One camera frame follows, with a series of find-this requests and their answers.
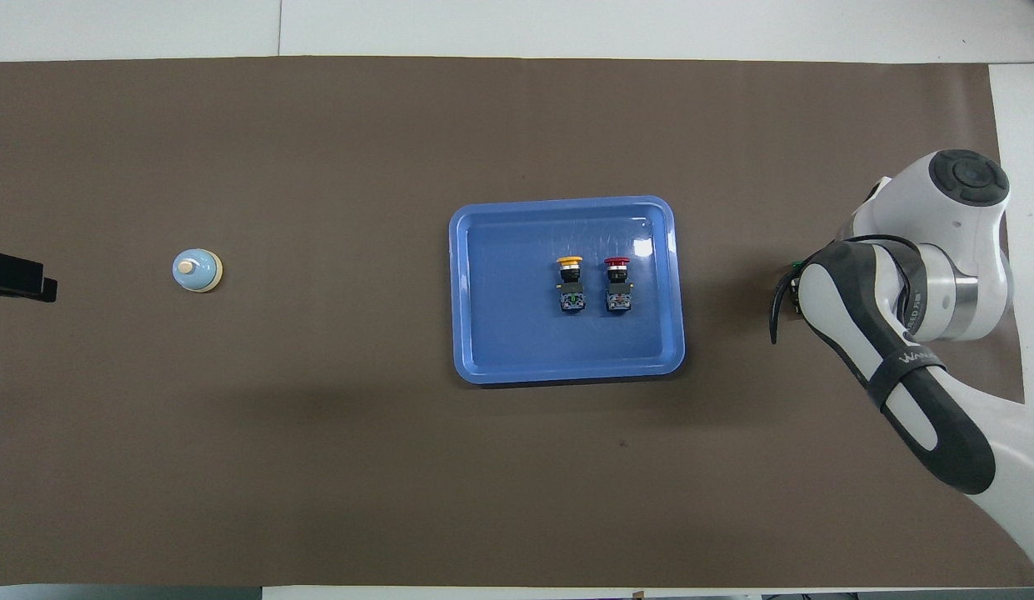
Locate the red push button switch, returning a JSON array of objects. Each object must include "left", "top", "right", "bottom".
[{"left": 602, "top": 257, "right": 636, "bottom": 316}]

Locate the light blue service bell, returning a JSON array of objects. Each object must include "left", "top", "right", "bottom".
[{"left": 172, "top": 248, "right": 224, "bottom": 294}]

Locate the yellow push button switch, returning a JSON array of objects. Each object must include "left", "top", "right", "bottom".
[{"left": 555, "top": 256, "right": 587, "bottom": 315}]

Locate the blue plastic tray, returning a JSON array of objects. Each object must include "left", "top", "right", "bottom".
[{"left": 448, "top": 195, "right": 686, "bottom": 386}]

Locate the brown table mat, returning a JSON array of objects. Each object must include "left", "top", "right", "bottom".
[{"left": 0, "top": 55, "right": 1034, "bottom": 588}]

